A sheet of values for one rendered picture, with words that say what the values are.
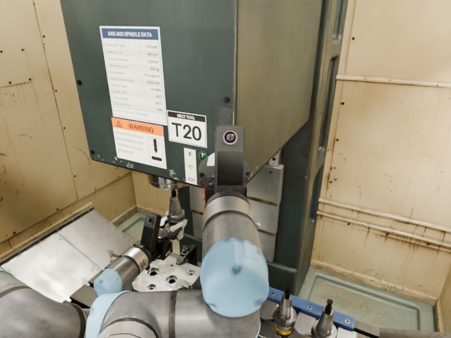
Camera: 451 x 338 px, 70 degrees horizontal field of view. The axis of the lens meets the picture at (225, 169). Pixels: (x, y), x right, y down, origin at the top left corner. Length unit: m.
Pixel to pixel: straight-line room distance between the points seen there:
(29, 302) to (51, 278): 1.29
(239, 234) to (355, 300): 1.67
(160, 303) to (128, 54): 0.52
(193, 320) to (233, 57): 0.43
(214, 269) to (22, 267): 1.72
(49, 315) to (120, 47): 0.54
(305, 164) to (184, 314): 1.02
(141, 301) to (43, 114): 1.58
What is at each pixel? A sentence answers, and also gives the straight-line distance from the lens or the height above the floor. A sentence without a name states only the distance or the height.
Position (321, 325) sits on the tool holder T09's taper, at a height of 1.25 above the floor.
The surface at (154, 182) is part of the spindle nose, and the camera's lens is 1.01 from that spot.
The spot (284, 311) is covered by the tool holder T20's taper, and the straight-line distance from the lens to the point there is 0.98.
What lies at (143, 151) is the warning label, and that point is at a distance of 0.80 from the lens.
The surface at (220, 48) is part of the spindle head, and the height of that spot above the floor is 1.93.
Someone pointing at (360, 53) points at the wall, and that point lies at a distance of 1.59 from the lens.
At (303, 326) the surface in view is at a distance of 1.01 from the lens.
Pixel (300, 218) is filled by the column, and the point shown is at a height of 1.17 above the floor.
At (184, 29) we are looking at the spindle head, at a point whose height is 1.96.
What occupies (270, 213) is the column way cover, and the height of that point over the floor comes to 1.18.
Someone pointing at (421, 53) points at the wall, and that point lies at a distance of 1.59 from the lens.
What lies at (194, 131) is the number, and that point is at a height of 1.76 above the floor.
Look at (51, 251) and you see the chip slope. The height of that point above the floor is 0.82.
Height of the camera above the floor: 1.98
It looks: 25 degrees down
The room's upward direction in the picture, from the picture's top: straight up
